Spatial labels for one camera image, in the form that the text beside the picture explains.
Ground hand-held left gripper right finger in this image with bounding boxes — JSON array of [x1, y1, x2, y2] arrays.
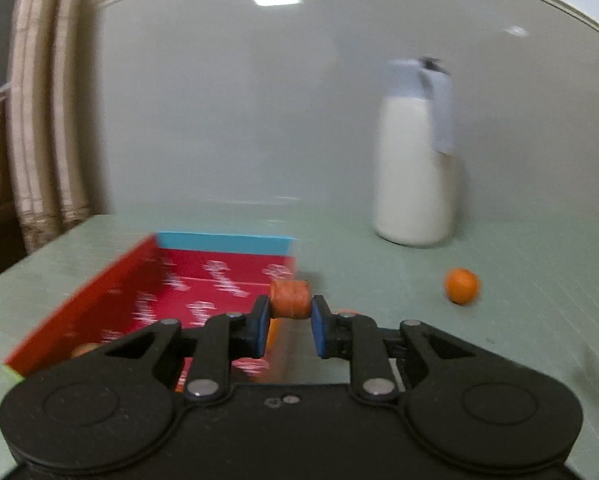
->
[[311, 295, 481, 404]]

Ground pink sausage piece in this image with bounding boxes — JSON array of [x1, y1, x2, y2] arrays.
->
[[270, 280, 312, 320]]

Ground orange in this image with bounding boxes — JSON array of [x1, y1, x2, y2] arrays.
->
[[444, 267, 481, 306]]

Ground beige curtain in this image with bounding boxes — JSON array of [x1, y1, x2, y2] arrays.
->
[[4, 0, 112, 256]]

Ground white thermos jug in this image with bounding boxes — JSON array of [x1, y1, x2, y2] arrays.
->
[[372, 56, 457, 247]]

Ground green grid tablecloth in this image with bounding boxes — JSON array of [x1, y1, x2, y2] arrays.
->
[[0, 212, 599, 480]]

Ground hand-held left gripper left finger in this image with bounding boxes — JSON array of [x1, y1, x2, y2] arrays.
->
[[104, 295, 272, 404]]

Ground colourful cardboard box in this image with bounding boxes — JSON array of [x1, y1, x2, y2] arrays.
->
[[2, 231, 300, 393]]

